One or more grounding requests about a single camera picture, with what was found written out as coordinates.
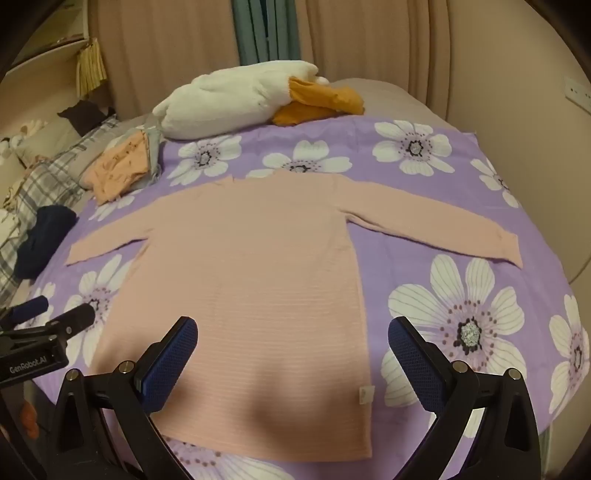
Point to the white shelf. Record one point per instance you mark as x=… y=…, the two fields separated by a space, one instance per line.
x=46 y=60

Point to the white goose plush toy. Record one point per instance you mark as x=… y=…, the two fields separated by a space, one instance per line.
x=231 y=97

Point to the folded peach printed garment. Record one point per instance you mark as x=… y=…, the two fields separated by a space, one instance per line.
x=117 y=166

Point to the purple floral blanket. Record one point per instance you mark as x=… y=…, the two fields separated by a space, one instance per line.
x=392 y=230

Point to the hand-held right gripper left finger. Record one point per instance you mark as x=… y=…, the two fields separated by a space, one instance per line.
x=168 y=369

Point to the grey plaid bedding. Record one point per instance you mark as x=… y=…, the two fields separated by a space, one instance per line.
x=46 y=180

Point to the pink long-sleeved sweater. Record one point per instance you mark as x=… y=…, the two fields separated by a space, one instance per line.
x=258 y=277

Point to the teal curtain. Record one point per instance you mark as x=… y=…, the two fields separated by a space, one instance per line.
x=265 y=27

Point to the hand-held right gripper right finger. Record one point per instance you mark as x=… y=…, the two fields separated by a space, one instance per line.
x=415 y=369

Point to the beige curtain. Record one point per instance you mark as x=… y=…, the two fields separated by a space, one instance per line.
x=175 y=46

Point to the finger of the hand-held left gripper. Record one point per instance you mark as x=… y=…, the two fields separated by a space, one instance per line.
x=28 y=310
x=76 y=318

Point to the navy cloth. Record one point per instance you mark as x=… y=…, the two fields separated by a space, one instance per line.
x=44 y=240

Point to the orange object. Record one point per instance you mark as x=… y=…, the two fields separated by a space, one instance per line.
x=30 y=421

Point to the black cloth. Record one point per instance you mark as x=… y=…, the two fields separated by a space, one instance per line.
x=85 y=115

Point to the yellow curtain tassel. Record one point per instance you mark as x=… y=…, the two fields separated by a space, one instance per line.
x=91 y=69

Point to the white wall socket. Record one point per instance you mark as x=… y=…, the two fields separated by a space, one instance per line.
x=578 y=92

